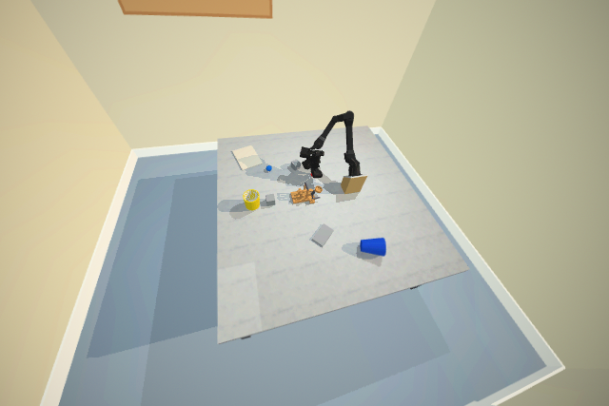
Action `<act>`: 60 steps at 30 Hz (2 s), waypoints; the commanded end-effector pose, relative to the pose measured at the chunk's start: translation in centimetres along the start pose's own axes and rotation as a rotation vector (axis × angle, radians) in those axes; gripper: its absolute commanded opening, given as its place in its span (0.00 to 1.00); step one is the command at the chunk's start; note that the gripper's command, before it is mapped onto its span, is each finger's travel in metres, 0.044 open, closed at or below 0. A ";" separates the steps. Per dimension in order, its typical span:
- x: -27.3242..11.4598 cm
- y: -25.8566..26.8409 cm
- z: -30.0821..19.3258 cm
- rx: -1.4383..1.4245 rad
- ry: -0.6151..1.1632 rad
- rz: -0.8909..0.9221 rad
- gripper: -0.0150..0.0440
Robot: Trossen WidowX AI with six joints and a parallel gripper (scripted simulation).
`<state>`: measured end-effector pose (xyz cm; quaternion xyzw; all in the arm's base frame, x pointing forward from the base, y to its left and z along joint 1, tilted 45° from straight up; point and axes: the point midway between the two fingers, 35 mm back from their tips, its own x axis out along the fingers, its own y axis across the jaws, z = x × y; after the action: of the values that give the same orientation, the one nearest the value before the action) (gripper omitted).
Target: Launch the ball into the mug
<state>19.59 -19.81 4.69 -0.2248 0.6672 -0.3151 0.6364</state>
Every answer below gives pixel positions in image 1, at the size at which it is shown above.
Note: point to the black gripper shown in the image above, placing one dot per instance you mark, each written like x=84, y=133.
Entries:
x=315, y=171

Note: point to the yellow mug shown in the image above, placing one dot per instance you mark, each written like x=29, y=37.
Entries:
x=251, y=199

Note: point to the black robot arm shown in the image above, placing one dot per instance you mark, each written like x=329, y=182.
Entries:
x=349, y=156

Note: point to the blue cylinder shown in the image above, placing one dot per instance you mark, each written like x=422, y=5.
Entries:
x=374, y=246

